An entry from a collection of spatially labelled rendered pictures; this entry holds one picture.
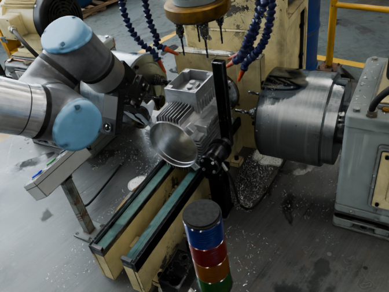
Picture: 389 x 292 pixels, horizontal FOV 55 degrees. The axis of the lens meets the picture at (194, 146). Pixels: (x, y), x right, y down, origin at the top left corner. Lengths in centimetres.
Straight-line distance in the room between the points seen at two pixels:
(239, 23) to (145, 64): 33
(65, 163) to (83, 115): 39
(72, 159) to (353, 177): 70
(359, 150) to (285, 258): 33
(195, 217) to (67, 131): 25
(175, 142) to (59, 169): 35
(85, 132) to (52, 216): 68
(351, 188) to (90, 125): 64
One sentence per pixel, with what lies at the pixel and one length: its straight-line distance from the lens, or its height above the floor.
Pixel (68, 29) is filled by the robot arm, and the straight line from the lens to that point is 78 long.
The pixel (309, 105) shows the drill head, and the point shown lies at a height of 113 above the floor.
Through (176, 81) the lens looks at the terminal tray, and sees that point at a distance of 110.
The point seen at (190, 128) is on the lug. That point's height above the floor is 109.
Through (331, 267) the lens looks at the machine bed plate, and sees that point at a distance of 103.
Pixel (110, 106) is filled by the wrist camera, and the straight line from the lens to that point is 90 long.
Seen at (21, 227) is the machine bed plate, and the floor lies 80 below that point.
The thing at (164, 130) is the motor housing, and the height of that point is 100.
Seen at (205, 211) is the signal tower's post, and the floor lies 122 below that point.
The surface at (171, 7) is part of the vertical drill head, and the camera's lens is 105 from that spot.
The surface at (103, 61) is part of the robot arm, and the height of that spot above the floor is 134.
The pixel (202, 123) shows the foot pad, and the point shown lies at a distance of 101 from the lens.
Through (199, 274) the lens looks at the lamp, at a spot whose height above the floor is 109.
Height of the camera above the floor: 164
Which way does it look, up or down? 37 degrees down
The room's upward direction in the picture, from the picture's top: 10 degrees counter-clockwise
